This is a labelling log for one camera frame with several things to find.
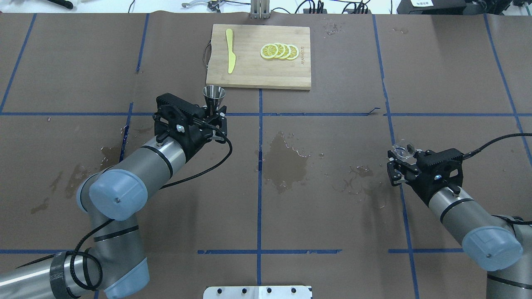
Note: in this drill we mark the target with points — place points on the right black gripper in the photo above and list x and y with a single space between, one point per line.
415 179

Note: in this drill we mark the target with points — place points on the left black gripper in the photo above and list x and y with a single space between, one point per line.
194 141

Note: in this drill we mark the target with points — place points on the clear glass measuring cup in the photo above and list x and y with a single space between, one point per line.
404 150

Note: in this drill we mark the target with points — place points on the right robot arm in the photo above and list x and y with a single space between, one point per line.
501 245

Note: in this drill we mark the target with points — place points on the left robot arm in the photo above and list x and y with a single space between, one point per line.
111 258

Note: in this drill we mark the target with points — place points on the bamboo cutting board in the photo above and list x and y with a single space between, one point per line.
251 70

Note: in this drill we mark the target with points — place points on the yellow plastic knife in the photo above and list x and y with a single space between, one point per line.
230 48

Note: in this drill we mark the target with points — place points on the lemon slice top rightmost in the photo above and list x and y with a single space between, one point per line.
269 51

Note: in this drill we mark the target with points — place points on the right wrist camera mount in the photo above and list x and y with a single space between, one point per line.
440 169

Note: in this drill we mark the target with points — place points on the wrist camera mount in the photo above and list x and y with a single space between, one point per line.
440 169
165 118

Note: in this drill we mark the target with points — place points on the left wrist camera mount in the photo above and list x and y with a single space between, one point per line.
165 118

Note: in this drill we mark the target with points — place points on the metal cutting board handle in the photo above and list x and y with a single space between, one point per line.
207 54

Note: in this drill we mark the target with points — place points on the aluminium frame post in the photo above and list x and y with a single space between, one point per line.
260 9

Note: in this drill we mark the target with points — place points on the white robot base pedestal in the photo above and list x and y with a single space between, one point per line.
259 292

